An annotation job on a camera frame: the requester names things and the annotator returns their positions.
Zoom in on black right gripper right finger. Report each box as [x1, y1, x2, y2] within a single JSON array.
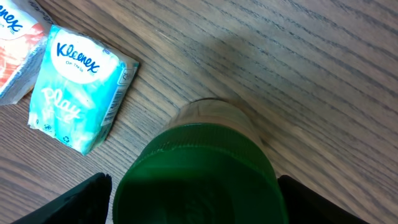
[[277, 175, 368, 224]]

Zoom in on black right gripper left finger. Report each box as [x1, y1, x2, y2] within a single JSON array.
[[12, 172, 112, 224]]

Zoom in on teal tissue pack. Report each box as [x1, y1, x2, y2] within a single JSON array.
[[28, 25, 139, 155]]

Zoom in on orange tissue pack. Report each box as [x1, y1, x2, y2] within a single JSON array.
[[1, 0, 54, 106]]

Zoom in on green lidded container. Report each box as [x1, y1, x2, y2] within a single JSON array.
[[112, 98, 289, 224]]

